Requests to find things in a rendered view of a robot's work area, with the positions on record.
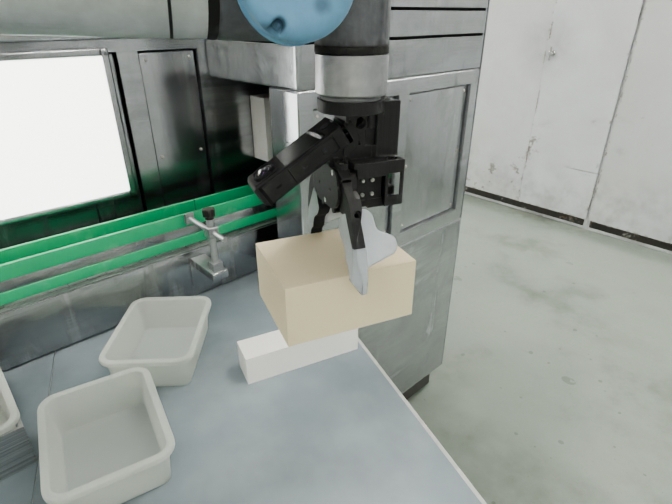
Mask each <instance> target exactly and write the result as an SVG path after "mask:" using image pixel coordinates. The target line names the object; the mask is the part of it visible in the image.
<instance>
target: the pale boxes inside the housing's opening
mask: <svg viewBox="0 0 672 504"><path fill-rule="evenodd" d="M250 104H251V116H252V128H253V141H254V153H255V158H258V159H261V160H264V161H267V162H268V161H269V160H271V159H272V158H273V147H272V131H271V115H270V99H269V93H265V94H257V95H250Z"/></svg>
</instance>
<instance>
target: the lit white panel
mask: <svg viewBox="0 0 672 504"><path fill-rule="evenodd" d="M129 190H130V189H129V184H128V179H127V175H126V170H125V165H124V160H123V156H122V151H121V146H120V141H119V137H118V132H117V127H116V122H115V118H114V113H113V108H112V103H111V99H110V94H109V89H108V85H107V80H106V75H105V70H104V66H103V61H102V56H94V57H75V58H56V59H38V60H19V61H0V220H2V219H6V218H11V217H15V216H19V215H24V214H28V213H32V212H37V211H41V210H46V209H50V208H54V207H59V206H63V205H67V204H72V203H76V202H81V201H85V200H89V199H94V198H98V197H102V196H107V195H111V194H116V193H120V192H124V191H129Z"/></svg>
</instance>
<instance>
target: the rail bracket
mask: <svg viewBox="0 0 672 504"><path fill-rule="evenodd" d="M202 215H203V217H204V218H205V220H206V224H207V225H205V224H203V223H202V222H200V221H198V220H196V219H195V218H194V213H193V212H189V213H185V214H184V220H185V224H186V225H188V224H191V223H193V224H195V225H196V226H198V227H200V228H201V229H203V230H204V236H205V237H206V238H208V239H209V246H210V253H211V258H210V257H209V256H207V255H206V254H202V255H199V256H196V257H193V258H191V265H192V266H190V271H191V277H192V283H193V286H195V285H198V284H200V283H203V282H205V281H208V280H212V281H214V282H215V281H218V280H220V279H223V278H225V277H228V276H229V274H228V269H227V268H225V267H224V266H223V261H221V260H220V259H218V251H217V243H216V238H218V239H219V240H221V241H222V242H227V240H228V239H227V237H225V236H223V235H222V234H220V233H219V229H218V226H216V225H215V224H214V220H213V219H214V217H215V208H214V207H209V206H208V207H205V208H202Z"/></svg>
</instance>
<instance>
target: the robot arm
mask: <svg viewBox="0 0 672 504"><path fill-rule="evenodd" d="M390 17H391V0H0V35H24V36H74V37H123V38H173V39H206V40H221V41H265V42H274V43H276V44H279V45H283V46H291V47H293V46H302V45H305V44H308V43H310V42H314V52H315V92H316V93H317V94H318V95H320V96H318V97H317V111H318V112H320V113H323V114H327V115H334V116H335V118H334V119H333V120H334V121H332V120H330V119H328V118H326V117H325V118H323V119H322V120H321V121H319V122H318V123H317V124H316V125H314V126H313V127H312V128H310V129H309V130H308V131H307V132H305V133H304V134H303V135H301V136H300V137H299V138H298V139H296V140H295V141H294V142H292V143H291V144H290V145H289V146H287V147H286V148H285V149H283V150H282V151H281V152H280V153H278V154H277V155H276V156H274V157H273V158H272V159H271V160H269V161H268V162H267V163H265V164H263V165H262V166H260V167H259V168H258V169H257V170H256V171H255V172H253V174H251V175H250V176H249V177H248V184H249V186H250V187H251V189H252V190H253V191H254V193H255V194H256V195H257V197H258V198H259V199H260V200H261V201H262V203H264V204H265V205H267V206H271V205H272V204H274V203H275V202H276V201H278V200H279V199H280V198H282V197H283V196H284V195H285V194H287V193H288V192H289V191H290V190H292V189H293V188H294V187H295V186H297V185H298V184H299V183H301V182H302V181H303V180H304V179H306V178H307V177H308V176H310V175H311V176H310V181H309V193H308V207H309V208H308V222H309V234H310V233H311V234H313V233H318V232H322V227H323V226H324V224H325V223H326V222H328V221H331V220H334V219H336V218H339V217H340V221H339V225H338V227H339V232H340V237H341V239H342V241H343V244H344V248H345V258H346V262H347V265H348V270H349V280H350V282H351V283H352V284H353V285H354V287H355V288H356V289H357V290H358V292H359V293H360V294H361V295H365V294H367V288H368V268H369V267H370V266H372V265H374V264H376V263H378V262H380V261H381V260H383V259H385V258H387V257H389V256H391V255H393V254H394V253H395V252H396V250H397V241H396V238H395V237H394V236H393V235H391V234H388V233H384V232H381V231H379V230H378V229H377V228H376V226H375V222H374V219H373V216H372V214H371V213H370V212H369V211H368V210H366V209H362V207H364V206H366V207H367V208H370V207H377V206H383V205H384V206H388V205H395V204H401V203H402V195H403V182H404V168H405V159H404V158H402V157H400V156H398V154H397V151H398V136H399V121H400V105H401V100H398V99H395V100H391V99H390V98H388V97H387V96H384V95H385V94H386V93H387V83H388V63H389V35H390ZM397 172H400V180H399V194H394V185H391V184H390V183H388V178H391V173H397ZM388 194H394V195H388Z"/></svg>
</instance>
